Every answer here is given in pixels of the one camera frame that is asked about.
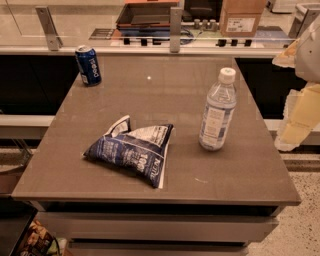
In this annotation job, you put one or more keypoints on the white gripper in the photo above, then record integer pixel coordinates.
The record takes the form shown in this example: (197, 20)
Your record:
(309, 56)

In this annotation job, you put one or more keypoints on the clear plastic water bottle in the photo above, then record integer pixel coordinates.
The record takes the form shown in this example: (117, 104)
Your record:
(219, 108)

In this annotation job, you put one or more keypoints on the blue pepsi can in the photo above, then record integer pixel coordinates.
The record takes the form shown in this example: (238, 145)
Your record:
(88, 65)

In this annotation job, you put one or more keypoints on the cardboard box with label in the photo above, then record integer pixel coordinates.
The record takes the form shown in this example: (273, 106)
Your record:
(240, 18)

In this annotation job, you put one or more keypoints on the open dark box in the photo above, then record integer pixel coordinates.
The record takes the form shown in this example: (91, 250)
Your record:
(146, 14)

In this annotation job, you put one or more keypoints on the blue chip bag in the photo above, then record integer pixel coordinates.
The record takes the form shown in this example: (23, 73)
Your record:
(143, 150)

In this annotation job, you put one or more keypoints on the grey table drawer unit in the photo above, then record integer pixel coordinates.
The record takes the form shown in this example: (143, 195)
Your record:
(115, 234)

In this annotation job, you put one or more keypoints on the snack bag in bin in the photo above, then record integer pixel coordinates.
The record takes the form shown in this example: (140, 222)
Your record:
(38, 242)

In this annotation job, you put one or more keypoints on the right metal glass bracket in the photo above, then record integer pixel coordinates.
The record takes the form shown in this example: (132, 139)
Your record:
(305, 14)

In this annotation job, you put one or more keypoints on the metal glass bracket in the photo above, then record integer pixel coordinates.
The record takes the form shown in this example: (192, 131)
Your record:
(305, 14)
(53, 40)
(175, 29)

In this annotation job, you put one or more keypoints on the middle metal glass bracket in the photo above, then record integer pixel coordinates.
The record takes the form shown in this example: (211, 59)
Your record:
(175, 29)

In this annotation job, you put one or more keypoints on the left metal glass bracket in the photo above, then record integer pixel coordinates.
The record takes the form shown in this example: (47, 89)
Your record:
(53, 40)

